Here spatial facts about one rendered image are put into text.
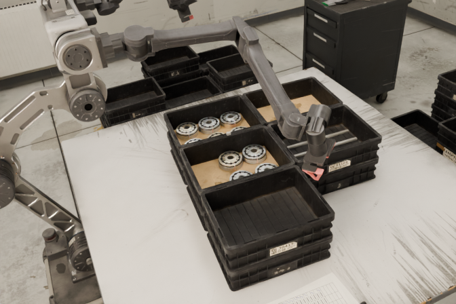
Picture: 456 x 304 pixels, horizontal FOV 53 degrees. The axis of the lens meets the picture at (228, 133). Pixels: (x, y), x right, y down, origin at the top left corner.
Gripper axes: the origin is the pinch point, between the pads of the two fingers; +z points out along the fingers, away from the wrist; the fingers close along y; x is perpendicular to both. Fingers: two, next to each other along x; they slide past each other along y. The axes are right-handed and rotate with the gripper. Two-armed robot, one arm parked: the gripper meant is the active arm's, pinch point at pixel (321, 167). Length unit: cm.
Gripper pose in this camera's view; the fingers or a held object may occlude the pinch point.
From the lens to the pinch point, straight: 155.0
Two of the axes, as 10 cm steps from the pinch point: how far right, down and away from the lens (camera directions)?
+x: -8.6, -1.9, 4.7
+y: 4.4, -7.3, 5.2
